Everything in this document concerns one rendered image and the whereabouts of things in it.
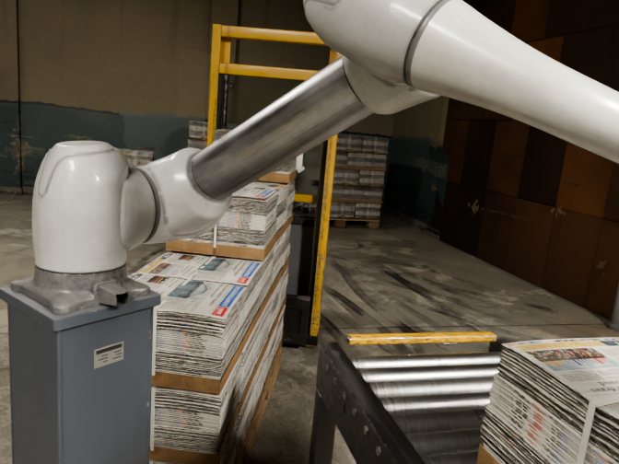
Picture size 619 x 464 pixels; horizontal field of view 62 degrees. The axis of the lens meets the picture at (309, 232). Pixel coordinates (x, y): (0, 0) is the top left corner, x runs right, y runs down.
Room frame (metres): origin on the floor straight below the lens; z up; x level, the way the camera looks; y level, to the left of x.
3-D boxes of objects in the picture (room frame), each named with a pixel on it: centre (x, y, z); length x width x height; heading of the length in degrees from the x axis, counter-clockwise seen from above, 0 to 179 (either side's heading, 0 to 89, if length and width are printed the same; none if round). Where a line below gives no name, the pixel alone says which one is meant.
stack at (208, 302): (1.87, 0.35, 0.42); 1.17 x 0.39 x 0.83; 176
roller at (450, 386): (1.10, -0.37, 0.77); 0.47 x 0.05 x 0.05; 105
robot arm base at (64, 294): (0.90, 0.40, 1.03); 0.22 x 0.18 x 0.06; 53
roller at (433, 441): (0.91, -0.43, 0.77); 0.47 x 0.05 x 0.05; 105
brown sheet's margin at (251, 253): (2.01, 0.34, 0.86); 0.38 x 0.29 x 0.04; 86
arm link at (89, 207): (0.92, 0.40, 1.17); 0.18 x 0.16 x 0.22; 146
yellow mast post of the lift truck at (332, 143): (3.00, -0.07, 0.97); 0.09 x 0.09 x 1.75; 86
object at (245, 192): (2.01, 0.35, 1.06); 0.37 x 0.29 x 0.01; 86
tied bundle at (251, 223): (2.01, 0.34, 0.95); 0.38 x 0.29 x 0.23; 86
